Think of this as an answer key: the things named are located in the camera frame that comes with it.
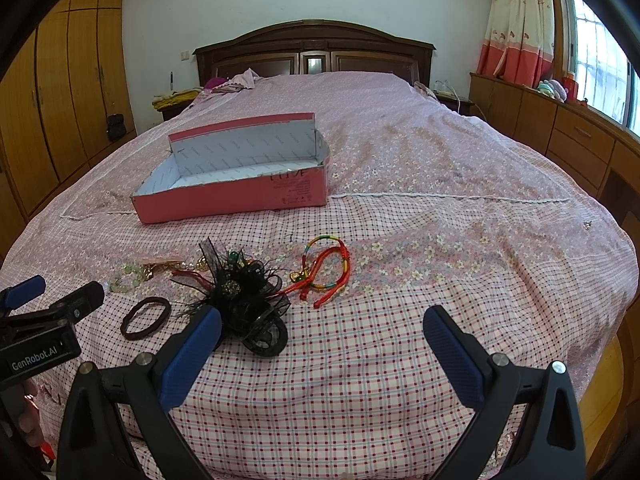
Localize green bead bracelet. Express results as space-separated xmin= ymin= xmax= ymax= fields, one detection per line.
xmin=106 ymin=263 xmax=151 ymax=295

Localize black hair tie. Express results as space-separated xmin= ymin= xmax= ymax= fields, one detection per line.
xmin=119 ymin=296 xmax=173 ymax=342

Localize small gold charm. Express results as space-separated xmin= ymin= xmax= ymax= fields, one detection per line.
xmin=194 ymin=256 xmax=208 ymax=272

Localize black feather hair clip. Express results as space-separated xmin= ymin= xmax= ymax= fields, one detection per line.
xmin=171 ymin=240 xmax=290 ymax=358

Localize person's left hand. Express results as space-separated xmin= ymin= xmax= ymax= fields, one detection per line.
xmin=17 ymin=379 xmax=44 ymax=448

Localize black bag on floor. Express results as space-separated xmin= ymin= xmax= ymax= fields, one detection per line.
xmin=106 ymin=114 xmax=128 ymax=142

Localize yellow wooden wardrobe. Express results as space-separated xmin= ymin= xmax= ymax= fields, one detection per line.
xmin=1 ymin=0 xmax=136 ymax=252

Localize bedside table with yellow cloth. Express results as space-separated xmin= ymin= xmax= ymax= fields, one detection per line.
xmin=152 ymin=88 xmax=202 ymax=122

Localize pink cardboard box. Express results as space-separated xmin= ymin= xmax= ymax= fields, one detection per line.
xmin=131 ymin=113 xmax=330 ymax=224

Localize pink clothes on bed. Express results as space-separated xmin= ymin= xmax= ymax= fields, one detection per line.
xmin=203 ymin=68 xmax=260 ymax=93

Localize pink floral bedspread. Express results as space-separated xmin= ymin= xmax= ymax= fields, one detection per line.
xmin=1 ymin=73 xmax=638 ymax=479

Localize wooden drawer cabinet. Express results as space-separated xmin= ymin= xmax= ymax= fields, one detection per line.
xmin=469 ymin=74 xmax=639 ymax=245

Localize dark wooden headboard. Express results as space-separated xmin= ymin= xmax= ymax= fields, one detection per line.
xmin=194 ymin=20 xmax=435 ymax=86

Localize plush toys on cabinet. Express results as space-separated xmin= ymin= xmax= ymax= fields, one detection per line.
xmin=536 ymin=79 xmax=567 ymax=102

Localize window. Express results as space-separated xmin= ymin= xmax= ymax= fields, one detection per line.
xmin=565 ymin=0 xmax=639 ymax=136

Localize pink floral curtain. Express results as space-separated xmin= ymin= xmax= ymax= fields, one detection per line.
xmin=476 ymin=0 xmax=554 ymax=88

